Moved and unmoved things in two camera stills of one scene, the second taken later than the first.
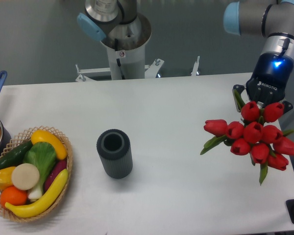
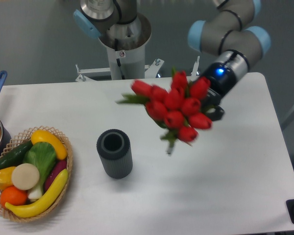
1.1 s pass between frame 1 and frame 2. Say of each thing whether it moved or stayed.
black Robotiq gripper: moved
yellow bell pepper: stayed
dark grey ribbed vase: stayed
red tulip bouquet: moved
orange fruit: stayed
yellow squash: stayed
